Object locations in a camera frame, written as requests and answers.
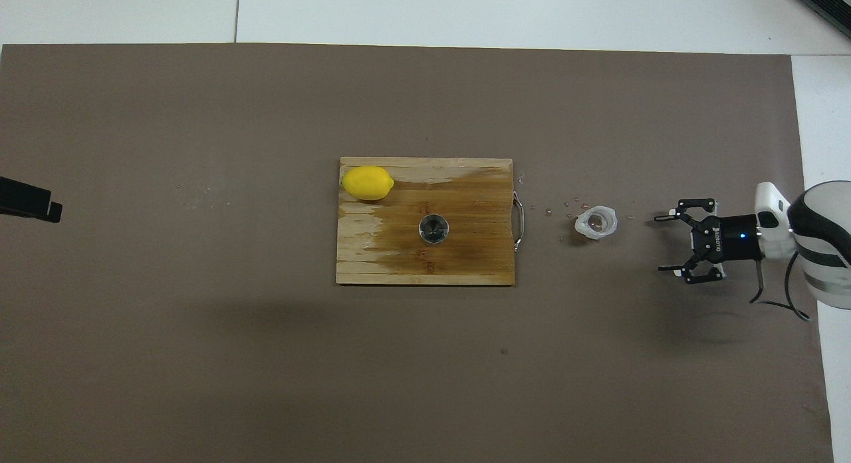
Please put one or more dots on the steel double jigger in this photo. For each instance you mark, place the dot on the steel double jigger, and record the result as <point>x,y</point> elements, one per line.
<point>434,229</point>

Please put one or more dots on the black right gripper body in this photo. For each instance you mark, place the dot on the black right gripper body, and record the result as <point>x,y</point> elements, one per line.
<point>728,238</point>

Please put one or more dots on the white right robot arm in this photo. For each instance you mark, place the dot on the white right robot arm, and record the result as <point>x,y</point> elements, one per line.
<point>824,250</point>

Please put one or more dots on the yellow lemon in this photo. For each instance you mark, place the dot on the yellow lemon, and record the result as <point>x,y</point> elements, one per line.
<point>367,183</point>

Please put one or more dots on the wooden cutting board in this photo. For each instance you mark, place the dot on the wooden cutting board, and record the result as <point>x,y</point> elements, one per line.
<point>479,250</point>

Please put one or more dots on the brown paper table mat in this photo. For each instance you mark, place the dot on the brown paper table mat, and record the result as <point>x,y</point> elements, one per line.
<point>199,104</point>

